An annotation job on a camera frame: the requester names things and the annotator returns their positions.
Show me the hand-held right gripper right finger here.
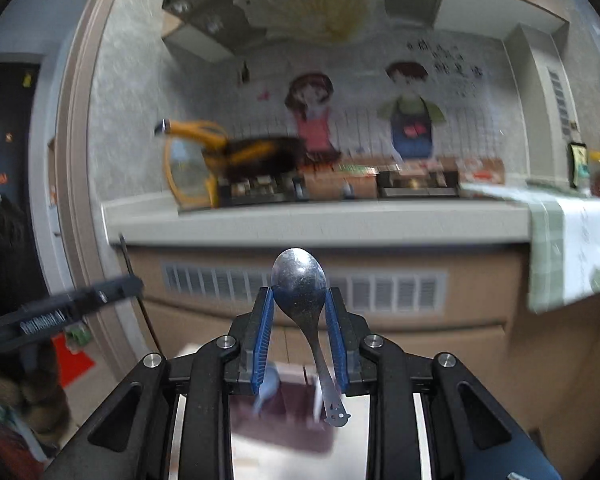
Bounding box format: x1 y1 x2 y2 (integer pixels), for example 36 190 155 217
325 287 563 480

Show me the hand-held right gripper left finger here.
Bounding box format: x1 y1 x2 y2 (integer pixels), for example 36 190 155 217
42 287 281 480

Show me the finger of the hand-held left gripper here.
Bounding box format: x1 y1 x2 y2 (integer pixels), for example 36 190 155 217
94 275 145 307

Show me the black chopstick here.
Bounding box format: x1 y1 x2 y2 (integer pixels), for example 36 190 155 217
119 232 165 356

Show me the blue-grey plastic spoon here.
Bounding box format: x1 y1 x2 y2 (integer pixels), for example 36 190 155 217
252 364 282 417

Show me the metal spoon with cutout handle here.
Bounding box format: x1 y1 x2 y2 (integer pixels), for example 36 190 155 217
271 247 352 428

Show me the maroon plastic utensil holder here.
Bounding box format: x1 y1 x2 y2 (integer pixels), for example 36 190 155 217
228 362 342 456

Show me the person's left forearm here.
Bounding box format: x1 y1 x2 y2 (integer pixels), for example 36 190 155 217
0 347 72 461

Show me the red floor mat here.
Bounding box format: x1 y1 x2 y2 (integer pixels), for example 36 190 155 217
50 332 97 388

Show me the grey vent grille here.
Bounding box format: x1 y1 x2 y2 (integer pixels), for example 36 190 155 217
161 261 448 317

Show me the grey kitchen counter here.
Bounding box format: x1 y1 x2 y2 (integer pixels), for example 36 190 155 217
102 192 600 261

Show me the glass lid with yellow rim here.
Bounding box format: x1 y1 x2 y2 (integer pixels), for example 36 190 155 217
164 121 228 211

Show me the black gas stove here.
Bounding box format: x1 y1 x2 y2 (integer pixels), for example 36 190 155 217
217 162 461 206

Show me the dark panel with stickers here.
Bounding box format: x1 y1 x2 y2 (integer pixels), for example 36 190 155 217
0 62 48 196

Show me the green checked towel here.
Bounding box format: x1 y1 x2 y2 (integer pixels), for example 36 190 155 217
460 182 600 313

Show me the grey range hood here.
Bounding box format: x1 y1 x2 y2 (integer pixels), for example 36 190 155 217
162 0 571 63

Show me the small yellow-green box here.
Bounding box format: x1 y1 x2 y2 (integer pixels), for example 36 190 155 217
567 142 590 188

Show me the dark wok with yellow handle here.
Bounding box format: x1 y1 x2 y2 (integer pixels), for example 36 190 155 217
155 119 306 181

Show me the cartoon figures wall sticker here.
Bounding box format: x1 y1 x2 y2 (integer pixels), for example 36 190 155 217
260 42 486 161

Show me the wall column vent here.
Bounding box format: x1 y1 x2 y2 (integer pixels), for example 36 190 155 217
547 67 581 141

